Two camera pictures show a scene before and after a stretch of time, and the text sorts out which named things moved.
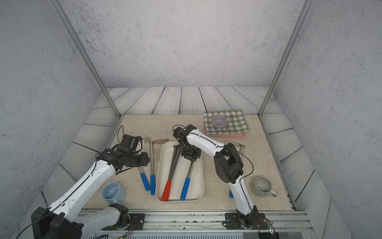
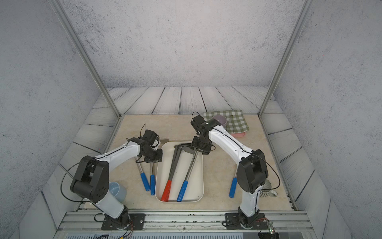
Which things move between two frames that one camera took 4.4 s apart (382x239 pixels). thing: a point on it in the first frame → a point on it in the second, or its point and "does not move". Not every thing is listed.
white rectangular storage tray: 163,152 does not move
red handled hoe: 177,152 does not move
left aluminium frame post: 84,53 does not move
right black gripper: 193,158 → 204,152
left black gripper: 145,160 → 159,158
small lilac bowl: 219,121 does not move
